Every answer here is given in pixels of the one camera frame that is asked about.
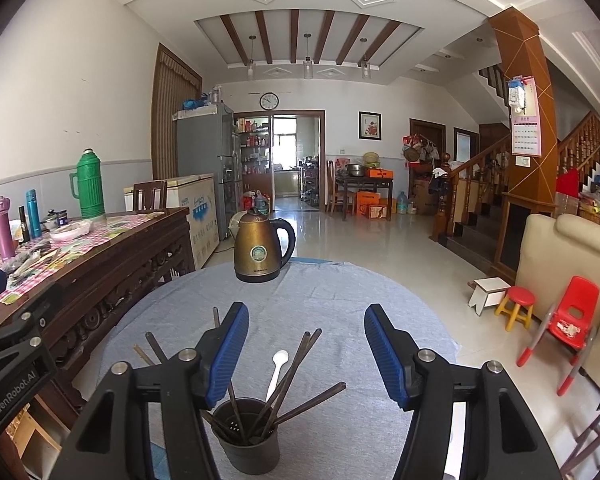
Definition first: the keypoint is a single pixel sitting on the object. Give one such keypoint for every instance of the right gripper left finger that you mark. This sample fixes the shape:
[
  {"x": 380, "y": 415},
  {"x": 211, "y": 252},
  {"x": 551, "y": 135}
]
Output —
[{"x": 111, "y": 440}]

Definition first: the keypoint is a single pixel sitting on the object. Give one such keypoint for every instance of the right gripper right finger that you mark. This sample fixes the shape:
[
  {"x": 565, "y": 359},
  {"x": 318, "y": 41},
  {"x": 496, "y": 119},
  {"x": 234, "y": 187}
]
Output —
[{"x": 502, "y": 439}]

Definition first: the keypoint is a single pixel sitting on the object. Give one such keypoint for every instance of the white plastic spoon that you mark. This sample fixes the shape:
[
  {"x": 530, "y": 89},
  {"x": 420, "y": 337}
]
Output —
[{"x": 279, "y": 359}]

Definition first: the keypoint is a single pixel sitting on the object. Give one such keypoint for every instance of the carved dark wooden table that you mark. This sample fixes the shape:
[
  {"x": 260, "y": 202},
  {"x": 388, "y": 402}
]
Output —
[{"x": 98, "y": 288}]

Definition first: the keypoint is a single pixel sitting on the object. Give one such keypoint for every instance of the pink checkered tablecloth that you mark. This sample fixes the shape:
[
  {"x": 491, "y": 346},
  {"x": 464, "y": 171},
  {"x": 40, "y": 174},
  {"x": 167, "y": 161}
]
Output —
[{"x": 35, "y": 263}]

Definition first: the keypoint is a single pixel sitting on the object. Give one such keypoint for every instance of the black utensil holder cup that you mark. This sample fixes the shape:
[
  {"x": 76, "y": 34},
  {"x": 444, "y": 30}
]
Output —
[{"x": 255, "y": 458}]

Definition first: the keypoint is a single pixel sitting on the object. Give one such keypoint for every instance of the red plastic kids chair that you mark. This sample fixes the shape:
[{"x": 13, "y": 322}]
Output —
[{"x": 571, "y": 322}]

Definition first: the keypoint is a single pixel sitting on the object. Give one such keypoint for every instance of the blue slim bottle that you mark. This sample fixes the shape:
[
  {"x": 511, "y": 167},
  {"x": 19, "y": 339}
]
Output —
[{"x": 35, "y": 227}]

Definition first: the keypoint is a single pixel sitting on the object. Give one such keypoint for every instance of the red yellow round stool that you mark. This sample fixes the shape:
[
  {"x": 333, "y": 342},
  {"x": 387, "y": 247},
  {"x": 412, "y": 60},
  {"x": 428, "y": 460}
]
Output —
[{"x": 517, "y": 304}]

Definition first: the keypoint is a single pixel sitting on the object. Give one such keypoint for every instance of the white bowl with food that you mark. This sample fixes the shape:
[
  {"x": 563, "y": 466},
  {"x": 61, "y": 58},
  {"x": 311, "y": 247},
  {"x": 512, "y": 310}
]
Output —
[{"x": 71, "y": 231}]

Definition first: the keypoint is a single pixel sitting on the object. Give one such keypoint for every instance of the white small stool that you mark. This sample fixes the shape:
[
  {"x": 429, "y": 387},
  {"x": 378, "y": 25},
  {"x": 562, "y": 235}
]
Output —
[{"x": 486, "y": 293}]

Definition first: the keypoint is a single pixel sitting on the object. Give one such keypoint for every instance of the purple thermos bottle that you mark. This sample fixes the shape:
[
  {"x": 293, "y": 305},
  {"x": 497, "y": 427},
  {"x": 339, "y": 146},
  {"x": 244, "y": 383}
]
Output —
[{"x": 7, "y": 248}]

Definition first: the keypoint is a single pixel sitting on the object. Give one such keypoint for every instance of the green thermos jug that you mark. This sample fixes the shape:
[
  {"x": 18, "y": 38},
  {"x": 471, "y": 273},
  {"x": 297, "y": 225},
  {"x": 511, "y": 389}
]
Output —
[{"x": 86, "y": 185}]

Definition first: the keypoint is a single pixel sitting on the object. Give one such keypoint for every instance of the beige leather armchair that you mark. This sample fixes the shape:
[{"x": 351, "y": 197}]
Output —
[{"x": 552, "y": 252}]

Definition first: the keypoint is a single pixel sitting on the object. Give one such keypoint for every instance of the grey towel table cover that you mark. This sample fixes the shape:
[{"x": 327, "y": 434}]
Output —
[{"x": 360, "y": 433}]

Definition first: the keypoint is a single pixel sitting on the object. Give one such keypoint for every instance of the dark wooden chair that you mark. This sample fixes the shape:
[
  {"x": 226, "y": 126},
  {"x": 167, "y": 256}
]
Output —
[{"x": 149, "y": 196}]

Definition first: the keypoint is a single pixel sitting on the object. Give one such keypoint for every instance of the gold electric kettle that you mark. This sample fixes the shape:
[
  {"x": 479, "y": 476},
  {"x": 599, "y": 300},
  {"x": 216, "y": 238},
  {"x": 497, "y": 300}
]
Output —
[{"x": 262, "y": 247}]

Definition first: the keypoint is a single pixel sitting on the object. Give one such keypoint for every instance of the white chest freezer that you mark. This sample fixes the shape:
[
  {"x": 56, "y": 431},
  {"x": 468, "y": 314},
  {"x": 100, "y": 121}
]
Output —
[{"x": 197, "y": 194}]

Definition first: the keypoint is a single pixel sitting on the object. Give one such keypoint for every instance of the brown wooden pillar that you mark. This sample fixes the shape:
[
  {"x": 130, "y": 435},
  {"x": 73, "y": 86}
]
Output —
[{"x": 532, "y": 164}]

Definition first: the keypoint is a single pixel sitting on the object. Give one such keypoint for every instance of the wooden stair railing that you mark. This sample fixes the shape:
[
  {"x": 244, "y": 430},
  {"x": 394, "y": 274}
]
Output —
[{"x": 483, "y": 180}]

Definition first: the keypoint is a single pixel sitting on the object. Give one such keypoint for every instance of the grey refrigerator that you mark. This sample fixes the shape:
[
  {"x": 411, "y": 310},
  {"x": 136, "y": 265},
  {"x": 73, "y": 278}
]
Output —
[{"x": 207, "y": 144}]

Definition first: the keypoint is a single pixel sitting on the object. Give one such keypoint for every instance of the dark side table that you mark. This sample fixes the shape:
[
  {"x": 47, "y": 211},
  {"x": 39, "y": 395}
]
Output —
[{"x": 356, "y": 193}]

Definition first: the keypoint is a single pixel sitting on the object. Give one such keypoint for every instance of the framed flower picture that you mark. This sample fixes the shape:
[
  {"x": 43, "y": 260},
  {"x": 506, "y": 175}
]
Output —
[{"x": 369, "y": 126}]

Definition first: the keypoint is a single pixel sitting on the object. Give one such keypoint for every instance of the wall calendar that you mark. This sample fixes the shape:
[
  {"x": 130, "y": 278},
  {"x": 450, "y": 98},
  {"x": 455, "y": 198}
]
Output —
[{"x": 525, "y": 125}]

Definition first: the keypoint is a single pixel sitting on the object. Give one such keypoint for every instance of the round wall clock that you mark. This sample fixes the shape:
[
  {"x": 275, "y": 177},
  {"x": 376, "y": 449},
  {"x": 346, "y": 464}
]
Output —
[{"x": 269, "y": 101}]

